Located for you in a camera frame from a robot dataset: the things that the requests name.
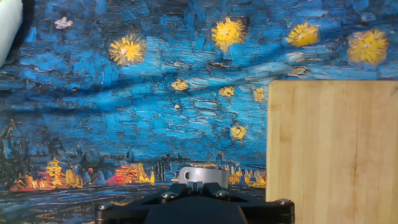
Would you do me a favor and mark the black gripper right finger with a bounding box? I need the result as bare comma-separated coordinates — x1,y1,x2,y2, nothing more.
195,182,295,224

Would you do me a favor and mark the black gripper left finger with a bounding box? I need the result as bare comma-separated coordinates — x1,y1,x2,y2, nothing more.
95,182,197,224

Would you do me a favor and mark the steel cleaver knife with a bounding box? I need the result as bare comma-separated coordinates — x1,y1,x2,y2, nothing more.
178,166,230,190

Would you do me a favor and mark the bamboo cutting board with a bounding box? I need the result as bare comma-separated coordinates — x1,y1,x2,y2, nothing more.
266,80,398,224

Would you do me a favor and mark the starry night print tablecloth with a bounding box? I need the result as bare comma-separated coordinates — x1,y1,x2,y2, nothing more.
0,0,398,224

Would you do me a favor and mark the printed white paper sheet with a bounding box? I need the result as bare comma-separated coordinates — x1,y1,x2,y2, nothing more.
0,0,24,68

